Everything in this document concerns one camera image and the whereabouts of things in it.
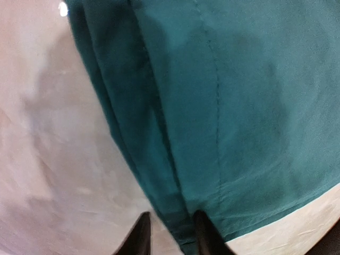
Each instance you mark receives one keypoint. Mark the teal green garment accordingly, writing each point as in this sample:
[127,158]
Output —
[230,107]

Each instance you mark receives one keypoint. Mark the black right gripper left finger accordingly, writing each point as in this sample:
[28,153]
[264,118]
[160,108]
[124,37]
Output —
[138,241]

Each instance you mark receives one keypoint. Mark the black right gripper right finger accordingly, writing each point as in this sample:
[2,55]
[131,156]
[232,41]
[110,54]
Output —
[209,240]

